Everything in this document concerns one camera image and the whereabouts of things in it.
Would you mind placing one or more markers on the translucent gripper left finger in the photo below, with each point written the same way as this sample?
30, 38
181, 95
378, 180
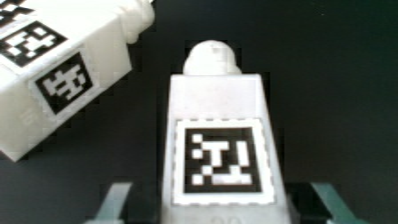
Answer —
110, 208

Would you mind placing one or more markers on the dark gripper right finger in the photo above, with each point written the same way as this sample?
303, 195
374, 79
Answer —
341, 214

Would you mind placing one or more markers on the white table leg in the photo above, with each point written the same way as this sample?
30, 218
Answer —
64, 59
222, 184

